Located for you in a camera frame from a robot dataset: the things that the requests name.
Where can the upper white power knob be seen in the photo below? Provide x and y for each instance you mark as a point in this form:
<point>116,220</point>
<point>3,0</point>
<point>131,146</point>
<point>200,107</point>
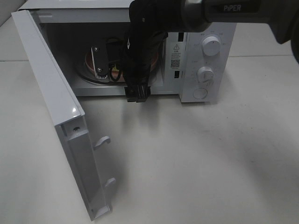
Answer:
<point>211,45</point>

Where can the pink round plate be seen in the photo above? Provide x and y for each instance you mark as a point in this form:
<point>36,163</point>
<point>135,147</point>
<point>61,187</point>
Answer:
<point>90,66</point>

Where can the white microwave oven body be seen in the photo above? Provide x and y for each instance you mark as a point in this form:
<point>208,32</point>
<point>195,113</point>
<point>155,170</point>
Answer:
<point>72,27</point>

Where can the toast sandwich with lettuce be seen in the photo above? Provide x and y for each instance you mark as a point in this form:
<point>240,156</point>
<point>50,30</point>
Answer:
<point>114,47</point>

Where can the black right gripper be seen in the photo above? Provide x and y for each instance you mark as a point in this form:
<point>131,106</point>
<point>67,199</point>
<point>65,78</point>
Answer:
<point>131,66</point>

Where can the white microwave door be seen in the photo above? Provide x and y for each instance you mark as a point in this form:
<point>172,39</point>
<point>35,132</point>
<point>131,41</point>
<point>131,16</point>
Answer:
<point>66,113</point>

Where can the round white door button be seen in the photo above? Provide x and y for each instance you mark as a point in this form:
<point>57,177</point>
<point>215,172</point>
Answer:
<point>200,93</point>

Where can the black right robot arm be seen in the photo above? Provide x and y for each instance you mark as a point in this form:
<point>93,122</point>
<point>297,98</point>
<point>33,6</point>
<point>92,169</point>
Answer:
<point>152,20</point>

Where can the white timer knob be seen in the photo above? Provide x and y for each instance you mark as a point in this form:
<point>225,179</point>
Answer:
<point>205,74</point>

